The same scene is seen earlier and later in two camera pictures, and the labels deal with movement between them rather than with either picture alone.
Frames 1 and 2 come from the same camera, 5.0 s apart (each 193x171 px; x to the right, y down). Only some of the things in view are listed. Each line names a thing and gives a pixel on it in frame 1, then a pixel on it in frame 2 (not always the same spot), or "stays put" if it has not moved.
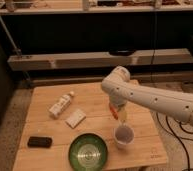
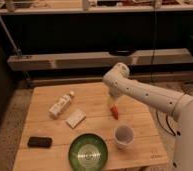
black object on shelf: x=121 y=51 stays put
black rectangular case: x=39 y=142 stays put
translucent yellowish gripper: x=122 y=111 -> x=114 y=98
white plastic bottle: x=61 y=105 stays put
